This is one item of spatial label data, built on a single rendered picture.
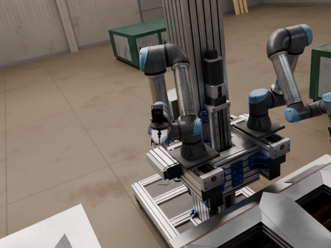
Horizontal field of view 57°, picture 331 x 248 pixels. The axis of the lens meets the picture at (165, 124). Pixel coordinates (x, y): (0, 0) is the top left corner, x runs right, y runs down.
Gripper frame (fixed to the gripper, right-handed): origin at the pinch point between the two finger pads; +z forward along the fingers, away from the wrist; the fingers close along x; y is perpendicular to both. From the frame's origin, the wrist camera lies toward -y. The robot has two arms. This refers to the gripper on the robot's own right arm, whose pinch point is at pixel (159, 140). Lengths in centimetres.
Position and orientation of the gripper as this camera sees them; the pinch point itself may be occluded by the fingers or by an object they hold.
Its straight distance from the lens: 110.4
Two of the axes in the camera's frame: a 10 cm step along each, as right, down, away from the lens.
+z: 0.2, 4.4, -9.0
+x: -10.0, 0.2, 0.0
